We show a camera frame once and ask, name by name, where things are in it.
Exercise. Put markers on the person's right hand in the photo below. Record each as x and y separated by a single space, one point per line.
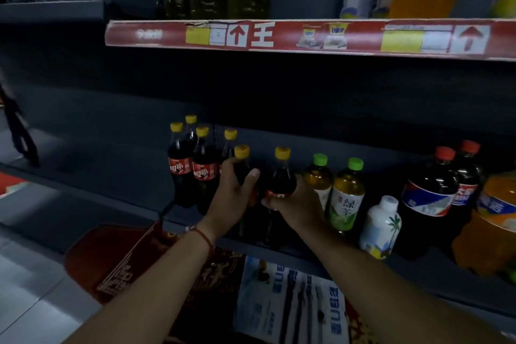
302 210

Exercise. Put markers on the person's left hand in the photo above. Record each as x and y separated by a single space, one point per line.
229 202

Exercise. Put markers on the large red-capped cola bottle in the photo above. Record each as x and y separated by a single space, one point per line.
427 194
467 178

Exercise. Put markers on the dark grey metal shelf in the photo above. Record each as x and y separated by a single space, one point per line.
121 134

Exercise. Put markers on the person's right forearm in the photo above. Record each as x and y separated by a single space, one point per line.
383 287

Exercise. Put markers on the person's left forearm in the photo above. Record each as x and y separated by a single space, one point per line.
141 299

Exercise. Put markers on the red shelf price strip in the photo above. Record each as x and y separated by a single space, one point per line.
282 37

